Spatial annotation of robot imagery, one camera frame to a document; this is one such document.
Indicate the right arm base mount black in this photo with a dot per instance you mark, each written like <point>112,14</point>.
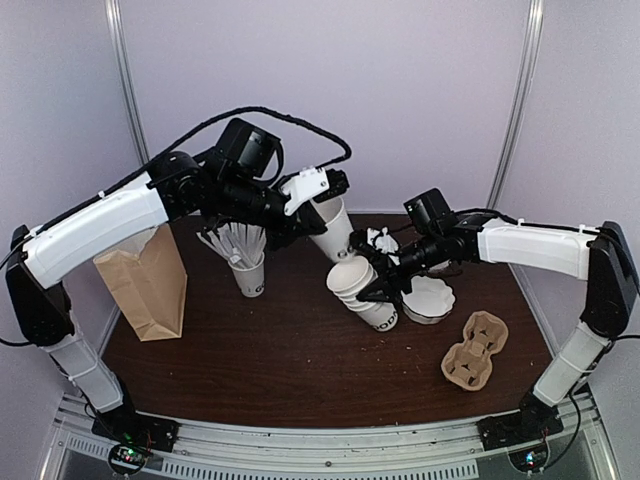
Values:
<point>532,421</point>

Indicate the single white paper cup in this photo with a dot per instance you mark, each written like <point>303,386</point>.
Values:
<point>334,243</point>

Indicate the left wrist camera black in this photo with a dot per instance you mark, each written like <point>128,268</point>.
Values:
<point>250,149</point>

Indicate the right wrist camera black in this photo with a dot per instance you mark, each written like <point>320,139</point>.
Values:
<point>429,212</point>

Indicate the aluminium front rail frame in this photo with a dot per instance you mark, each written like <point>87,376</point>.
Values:
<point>441,450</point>

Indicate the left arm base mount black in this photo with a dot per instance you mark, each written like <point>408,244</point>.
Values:
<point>142,432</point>

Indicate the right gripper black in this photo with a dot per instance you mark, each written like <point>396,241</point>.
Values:
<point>389,273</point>

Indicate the brown paper takeout bag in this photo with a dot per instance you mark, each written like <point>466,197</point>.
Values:
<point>146,276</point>

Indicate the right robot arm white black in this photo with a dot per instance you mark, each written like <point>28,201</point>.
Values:
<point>599,256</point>

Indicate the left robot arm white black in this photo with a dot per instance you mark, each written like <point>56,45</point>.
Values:
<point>164,190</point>

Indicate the brown cardboard cup carrier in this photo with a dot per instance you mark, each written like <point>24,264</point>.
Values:
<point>468,364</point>

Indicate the white cup holding straws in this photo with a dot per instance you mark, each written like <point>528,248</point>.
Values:
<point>250,281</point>

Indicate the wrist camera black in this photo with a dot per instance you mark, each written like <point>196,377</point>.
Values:
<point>429,212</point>
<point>250,149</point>

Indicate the right aluminium corner post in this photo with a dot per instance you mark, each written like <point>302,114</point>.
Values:
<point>523,85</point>

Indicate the white scalloped bowl black rim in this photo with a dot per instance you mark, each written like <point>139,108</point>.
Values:
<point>430,301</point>

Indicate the bundle of wrapped white straws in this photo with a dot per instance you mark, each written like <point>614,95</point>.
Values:
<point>240,244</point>

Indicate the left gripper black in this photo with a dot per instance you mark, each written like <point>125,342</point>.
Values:
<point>307,222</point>

